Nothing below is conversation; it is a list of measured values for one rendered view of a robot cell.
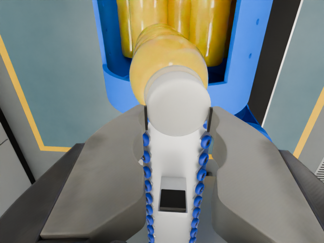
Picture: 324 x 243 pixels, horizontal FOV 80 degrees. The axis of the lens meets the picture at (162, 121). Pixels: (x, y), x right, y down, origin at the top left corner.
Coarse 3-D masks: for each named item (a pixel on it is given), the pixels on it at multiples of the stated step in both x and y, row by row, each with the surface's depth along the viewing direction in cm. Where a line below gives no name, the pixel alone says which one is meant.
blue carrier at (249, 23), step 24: (96, 0) 31; (240, 0) 22; (264, 0) 24; (96, 24) 33; (240, 24) 23; (264, 24) 27; (120, 48) 42; (240, 48) 25; (120, 72) 44; (216, 72) 48; (240, 72) 27; (120, 96) 31; (216, 96) 27; (240, 96) 30
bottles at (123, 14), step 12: (120, 0) 35; (168, 0) 34; (180, 0) 33; (120, 12) 37; (168, 12) 35; (180, 12) 34; (120, 24) 38; (168, 24) 36; (180, 24) 35; (120, 36) 40; (228, 36) 37; (132, 48) 39; (228, 48) 38
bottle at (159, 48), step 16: (144, 32) 21; (160, 32) 17; (176, 32) 18; (144, 48) 15; (160, 48) 14; (176, 48) 13; (192, 48) 14; (144, 64) 13; (160, 64) 13; (176, 64) 13; (192, 64) 13; (144, 80) 13; (144, 96) 13
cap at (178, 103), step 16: (160, 80) 11; (176, 80) 11; (192, 80) 11; (160, 96) 11; (176, 96) 11; (192, 96) 11; (208, 96) 11; (160, 112) 11; (176, 112) 12; (192, 112) 12; (160, 128) 12; (176, 128) 12; (192, 128) 12
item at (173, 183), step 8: (168, 184) 75; (176, 184) 75; (184, 184) 75; (160, 192) 71; (168, 192) 70; (176, 192) 70; (184, 192) 69; (160, 200) 67; (168, 200) 67; (176, 200) 67; (184, 200) 67; (160, 208) 65; (168, 208) 65; (176, 208) 64; (184, 208) 64; (176, 216) 66; (184, 216) 65
